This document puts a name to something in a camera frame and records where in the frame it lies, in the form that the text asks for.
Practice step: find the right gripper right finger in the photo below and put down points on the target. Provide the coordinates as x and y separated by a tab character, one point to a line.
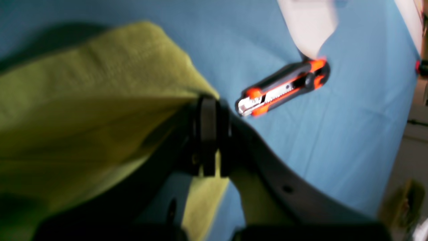
279	205

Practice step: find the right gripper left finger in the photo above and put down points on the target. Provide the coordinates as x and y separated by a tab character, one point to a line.
113	216

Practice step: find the olive green t-shirt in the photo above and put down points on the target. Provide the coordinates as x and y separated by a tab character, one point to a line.
76	122

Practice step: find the blue table cloth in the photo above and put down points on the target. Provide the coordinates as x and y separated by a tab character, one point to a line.
341	138

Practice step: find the orange grey utility knife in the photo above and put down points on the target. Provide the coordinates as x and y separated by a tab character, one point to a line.
282	86

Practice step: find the white paper card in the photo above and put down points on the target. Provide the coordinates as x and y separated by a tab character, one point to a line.
310	23

